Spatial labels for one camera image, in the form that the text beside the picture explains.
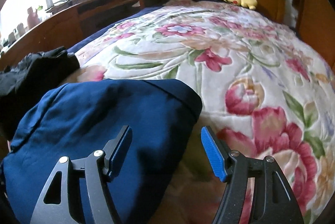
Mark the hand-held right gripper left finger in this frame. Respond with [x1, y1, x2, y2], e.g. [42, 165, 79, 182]
[30, 125, 133, 224]

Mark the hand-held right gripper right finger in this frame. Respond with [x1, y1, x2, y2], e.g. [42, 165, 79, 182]
[201, 126, 305, 224]

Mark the navy blue suit jacket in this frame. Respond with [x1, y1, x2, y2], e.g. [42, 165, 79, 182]
[1, 78, 204, 224]

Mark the black clothes pile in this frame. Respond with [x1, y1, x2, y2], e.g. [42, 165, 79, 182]
[0, 47, 80, 141]

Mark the floral blanket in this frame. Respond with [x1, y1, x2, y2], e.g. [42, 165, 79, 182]
[75, 0, 335, 224]

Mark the navy bed sheet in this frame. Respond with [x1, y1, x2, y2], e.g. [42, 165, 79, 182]
[67, 8, 168, 55]

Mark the wooden desk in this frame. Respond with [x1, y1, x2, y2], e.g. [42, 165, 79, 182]
[0, 0, 145, 72]

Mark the pink bottle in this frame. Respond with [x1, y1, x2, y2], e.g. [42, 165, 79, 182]
[27, 6, 40, 27]

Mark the wooden slatted wardrobe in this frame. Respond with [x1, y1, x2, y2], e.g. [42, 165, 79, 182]
[292, 0, 335, 78]

